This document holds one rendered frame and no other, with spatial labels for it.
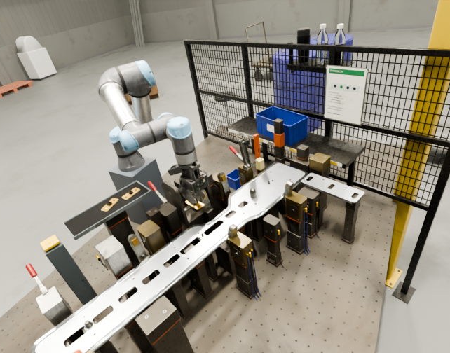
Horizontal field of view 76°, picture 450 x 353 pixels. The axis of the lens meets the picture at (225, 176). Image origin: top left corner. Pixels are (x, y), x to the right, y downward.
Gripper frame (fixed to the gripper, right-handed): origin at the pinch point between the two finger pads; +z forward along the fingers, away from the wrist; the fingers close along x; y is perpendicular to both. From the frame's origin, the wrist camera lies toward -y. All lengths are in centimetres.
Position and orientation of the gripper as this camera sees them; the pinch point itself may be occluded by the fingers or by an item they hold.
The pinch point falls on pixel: (193, 200)
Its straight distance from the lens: 117.2
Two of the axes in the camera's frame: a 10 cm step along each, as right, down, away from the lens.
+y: 7.0, 3.5, -6.3
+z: 1.2, 8.0, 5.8
